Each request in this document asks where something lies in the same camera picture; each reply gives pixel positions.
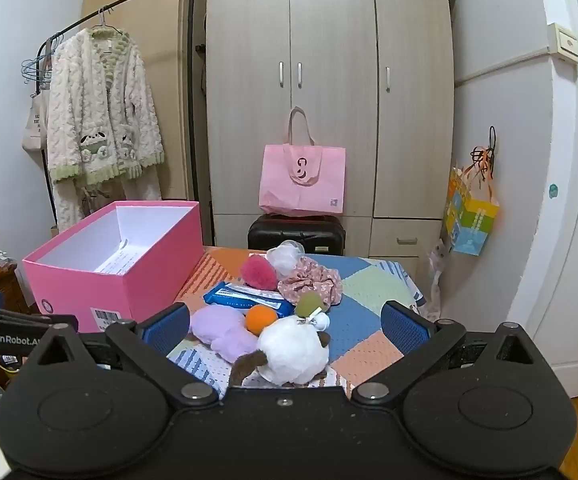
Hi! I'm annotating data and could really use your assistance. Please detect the white and brown plush toy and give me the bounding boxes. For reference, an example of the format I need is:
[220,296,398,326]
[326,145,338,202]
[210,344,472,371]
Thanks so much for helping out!
[229,312,332,387]

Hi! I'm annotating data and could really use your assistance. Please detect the beige wall box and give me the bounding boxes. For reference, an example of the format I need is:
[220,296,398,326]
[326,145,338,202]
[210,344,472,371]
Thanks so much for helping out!
[548,23,578,64]

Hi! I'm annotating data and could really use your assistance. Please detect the pink tote bag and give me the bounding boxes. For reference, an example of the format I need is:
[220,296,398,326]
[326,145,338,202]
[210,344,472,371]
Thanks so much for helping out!
[259,106,347,218]

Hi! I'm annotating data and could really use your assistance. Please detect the small white hanging bag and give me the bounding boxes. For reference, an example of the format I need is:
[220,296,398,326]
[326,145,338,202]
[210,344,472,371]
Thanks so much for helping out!
[428,239,450,321]

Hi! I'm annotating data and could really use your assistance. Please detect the clear plastic bag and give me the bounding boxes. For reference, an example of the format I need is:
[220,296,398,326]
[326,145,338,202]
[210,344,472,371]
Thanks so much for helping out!
[266,240,306,277]

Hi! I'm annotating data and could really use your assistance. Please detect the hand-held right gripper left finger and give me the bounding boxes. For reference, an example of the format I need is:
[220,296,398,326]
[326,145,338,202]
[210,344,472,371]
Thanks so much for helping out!
[22,302,220,407]

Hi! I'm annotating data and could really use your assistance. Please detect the light wooden cabinet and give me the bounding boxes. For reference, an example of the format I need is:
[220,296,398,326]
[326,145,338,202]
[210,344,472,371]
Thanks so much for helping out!
[82,0,210,201]

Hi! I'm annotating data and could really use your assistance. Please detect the purple plush toy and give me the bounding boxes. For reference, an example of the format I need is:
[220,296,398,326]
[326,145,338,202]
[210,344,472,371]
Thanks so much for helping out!
[190,305,260,363]

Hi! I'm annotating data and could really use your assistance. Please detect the beige three-door wardrobe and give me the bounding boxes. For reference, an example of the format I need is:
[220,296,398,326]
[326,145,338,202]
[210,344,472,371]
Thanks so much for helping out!
[204,0,457,261]

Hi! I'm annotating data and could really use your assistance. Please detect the bunch of blue wire hangers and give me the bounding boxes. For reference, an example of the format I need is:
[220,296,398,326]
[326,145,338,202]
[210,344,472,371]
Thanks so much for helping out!
[20,35,65,83]

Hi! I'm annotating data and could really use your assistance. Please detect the pink fluffy pompom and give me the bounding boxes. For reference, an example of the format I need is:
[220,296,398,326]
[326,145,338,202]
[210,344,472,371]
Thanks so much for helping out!
[240,255,279,291]

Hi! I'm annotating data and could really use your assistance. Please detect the olive green fluffy ball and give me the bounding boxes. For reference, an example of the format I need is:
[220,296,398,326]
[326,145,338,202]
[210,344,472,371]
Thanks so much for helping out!
[295,291,326,318]

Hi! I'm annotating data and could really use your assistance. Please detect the pink floral scrunchie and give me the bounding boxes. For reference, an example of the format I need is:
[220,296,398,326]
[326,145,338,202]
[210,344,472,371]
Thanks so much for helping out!
[278,256,344,306]

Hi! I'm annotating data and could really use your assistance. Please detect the blue wet wipes pack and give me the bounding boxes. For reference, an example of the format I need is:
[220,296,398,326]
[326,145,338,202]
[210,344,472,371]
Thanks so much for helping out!
[203,281,295,317]

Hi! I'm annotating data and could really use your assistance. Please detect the orange fluffy ball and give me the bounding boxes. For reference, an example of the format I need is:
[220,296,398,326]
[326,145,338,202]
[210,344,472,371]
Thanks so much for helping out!
[245,305,277,336]

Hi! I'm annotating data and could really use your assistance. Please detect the black clothes rack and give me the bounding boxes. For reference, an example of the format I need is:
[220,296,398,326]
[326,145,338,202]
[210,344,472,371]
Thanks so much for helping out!
[36,0,196,241]

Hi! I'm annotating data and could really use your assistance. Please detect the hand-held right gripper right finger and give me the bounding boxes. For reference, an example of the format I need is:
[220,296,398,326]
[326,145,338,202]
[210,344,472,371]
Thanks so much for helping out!
[351,301,552,406]

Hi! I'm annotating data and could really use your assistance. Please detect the white door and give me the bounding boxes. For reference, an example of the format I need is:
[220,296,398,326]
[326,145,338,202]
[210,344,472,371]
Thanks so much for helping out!
[514,0,578,371]

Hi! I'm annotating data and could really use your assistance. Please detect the white fleece pajama jacket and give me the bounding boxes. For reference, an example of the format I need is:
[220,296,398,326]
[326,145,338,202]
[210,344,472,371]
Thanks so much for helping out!
[44,27,166,183]

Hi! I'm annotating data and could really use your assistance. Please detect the colourful gift bag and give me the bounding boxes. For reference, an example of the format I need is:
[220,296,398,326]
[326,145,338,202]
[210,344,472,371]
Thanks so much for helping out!
[443,126,500,257]

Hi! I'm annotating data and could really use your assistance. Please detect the pink cardboard box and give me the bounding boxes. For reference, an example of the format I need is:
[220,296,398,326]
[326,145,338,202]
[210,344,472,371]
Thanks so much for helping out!
[22,201,204,333]

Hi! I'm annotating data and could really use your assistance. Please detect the white fleece pajama pants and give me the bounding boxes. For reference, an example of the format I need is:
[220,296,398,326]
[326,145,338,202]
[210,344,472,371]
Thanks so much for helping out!
[52,165,162,233]

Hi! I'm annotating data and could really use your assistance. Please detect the black suitcase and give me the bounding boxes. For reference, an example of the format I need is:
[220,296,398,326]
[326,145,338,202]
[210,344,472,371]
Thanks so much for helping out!
[247,214,346,256]

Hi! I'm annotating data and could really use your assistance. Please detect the canvas tote bag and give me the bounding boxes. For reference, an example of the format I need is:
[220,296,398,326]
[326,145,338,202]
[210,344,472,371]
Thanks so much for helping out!
[22,90,52,151]

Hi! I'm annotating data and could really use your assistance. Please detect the wooden nightstand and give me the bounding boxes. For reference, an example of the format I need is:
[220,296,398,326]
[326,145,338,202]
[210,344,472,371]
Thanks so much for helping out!
[0,260,37,311]

